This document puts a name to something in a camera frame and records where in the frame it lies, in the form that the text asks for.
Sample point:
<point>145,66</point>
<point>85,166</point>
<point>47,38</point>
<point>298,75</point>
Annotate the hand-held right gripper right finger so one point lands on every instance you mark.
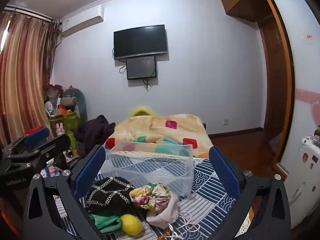
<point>225,173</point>

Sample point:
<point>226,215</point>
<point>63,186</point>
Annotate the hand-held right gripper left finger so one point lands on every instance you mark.
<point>91,171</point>

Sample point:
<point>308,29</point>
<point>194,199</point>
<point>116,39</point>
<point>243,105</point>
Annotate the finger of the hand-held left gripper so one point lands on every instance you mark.
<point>56,143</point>
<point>37,135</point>

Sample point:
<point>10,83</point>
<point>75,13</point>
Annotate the green striped sock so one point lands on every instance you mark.
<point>106,223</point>

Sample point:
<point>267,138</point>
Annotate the clear plastic storage box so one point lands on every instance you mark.
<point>150,170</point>

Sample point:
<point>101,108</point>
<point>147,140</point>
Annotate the yellow ball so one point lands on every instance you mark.
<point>131,225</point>

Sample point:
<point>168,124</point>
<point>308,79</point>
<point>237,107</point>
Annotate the pink bunny toy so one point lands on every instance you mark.
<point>60,130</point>

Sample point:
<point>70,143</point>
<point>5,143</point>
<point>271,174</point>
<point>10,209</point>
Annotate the green tube bottle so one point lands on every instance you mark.
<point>73,141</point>

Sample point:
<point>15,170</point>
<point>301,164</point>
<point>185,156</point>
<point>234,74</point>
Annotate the green storage box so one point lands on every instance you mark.
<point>66,122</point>

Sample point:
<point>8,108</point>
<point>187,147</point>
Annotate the blue white patterned bed sheet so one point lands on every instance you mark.
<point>210,195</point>

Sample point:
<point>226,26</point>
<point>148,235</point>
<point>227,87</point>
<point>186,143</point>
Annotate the dark clothing pile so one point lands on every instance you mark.
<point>93,132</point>

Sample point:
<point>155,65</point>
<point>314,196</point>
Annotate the grey plush toy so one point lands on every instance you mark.
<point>80,102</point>

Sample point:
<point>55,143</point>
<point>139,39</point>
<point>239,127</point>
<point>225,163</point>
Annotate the striped brown curtain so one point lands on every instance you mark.
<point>22,80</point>

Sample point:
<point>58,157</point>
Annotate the beige blanket with coloured squares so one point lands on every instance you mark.
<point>155,127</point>

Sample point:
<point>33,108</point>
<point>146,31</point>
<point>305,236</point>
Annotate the white case with stickers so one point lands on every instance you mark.
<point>308,152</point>

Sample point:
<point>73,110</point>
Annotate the brown wooden door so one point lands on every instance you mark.
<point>271,92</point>

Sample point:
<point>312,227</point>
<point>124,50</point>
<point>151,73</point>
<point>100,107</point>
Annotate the white sliding wardrobe door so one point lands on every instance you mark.
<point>300,80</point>

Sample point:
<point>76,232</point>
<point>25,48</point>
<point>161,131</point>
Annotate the white air conditioner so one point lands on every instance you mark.
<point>82,20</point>

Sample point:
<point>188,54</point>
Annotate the red label sticker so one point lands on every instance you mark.
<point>308,37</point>

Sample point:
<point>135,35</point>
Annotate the wooden overhead cabinet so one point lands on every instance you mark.
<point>240,0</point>

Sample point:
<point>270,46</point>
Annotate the black camera lens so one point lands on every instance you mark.
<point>68,155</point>

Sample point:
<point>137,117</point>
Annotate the white wall socket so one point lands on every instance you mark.
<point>226,122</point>

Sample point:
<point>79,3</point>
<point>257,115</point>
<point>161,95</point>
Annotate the small wall monitor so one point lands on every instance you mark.
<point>141,67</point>

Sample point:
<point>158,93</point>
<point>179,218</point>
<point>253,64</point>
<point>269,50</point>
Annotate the large wall television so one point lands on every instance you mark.
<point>140,41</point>

